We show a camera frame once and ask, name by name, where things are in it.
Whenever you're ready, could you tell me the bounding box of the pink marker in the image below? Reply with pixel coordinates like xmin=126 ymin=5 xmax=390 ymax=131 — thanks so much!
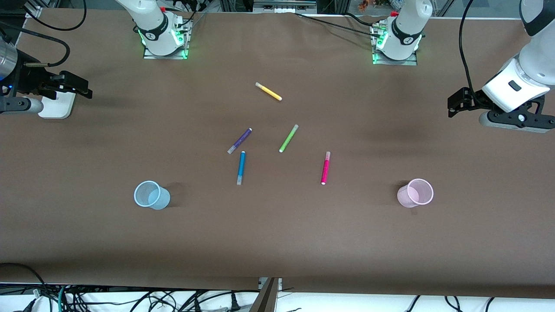
xmin=320 ymin=151 xmax=331 ymax=186

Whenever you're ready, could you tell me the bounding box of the blue marker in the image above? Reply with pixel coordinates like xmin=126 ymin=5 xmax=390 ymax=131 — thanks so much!
xmin=236 ymin=151 xmax=246 ymax=186

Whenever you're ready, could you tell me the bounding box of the white desk lamp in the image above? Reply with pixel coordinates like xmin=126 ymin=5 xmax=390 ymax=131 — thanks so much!
xmin=38 ymin=91 xmax=77 ymax=119

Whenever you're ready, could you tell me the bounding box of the pink plastic cup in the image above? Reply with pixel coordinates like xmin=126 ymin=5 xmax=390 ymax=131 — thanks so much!
xmin=397 ymin=178 xmax=434 ymax=208

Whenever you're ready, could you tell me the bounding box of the blue plastic cup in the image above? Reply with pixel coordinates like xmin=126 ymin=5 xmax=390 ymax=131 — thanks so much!
xmin=134 ymin=180 xmax=171 ymax=211

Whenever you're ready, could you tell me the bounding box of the purple marker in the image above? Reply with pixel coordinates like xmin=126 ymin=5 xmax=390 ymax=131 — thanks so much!
xmin=227 ymin=128 xmax=253 ymax=155

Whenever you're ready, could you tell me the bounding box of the green marker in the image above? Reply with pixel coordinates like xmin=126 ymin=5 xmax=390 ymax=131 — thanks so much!
xmin=279 ymin=124 xmax=299 ymax=153

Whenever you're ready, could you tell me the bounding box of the yellow marker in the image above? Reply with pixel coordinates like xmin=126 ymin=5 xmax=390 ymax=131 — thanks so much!
xmin=255 ymin=82 xmax=283 ymax=101

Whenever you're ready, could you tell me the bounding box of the silver metal box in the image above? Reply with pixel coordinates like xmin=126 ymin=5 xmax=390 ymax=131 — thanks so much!
xmin=253 ymin=0 xmax=317 ymax=13

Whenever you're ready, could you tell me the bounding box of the brown table cover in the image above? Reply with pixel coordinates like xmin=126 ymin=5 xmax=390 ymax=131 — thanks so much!
xmin=0 ymin=8 xmax=555 ymax=299

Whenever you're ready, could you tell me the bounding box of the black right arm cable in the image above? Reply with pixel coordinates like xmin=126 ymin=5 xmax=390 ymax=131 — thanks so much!
xmin=0 ymin=21 xmax=71 ymax=68

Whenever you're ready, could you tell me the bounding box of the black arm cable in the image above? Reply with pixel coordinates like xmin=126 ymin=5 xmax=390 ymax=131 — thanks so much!
xmin=459 ymin=0 xmax=477 ymax=94
xmin=0 ymin=21 xmax=71 ymax=68

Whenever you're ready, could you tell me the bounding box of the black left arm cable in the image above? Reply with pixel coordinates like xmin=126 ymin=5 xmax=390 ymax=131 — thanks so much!
xmin=459 ymin=0 xmax=477 ymax=94

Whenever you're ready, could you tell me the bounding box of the aluminium frame corner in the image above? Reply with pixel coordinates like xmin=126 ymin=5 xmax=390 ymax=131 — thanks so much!
xmin=24 ymin=0 xmax=44 ymax=19

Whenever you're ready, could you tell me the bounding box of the aluminium frame post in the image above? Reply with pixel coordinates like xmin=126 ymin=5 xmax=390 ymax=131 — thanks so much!
xmin=249 ymin=277 xmax=282 ymax=312

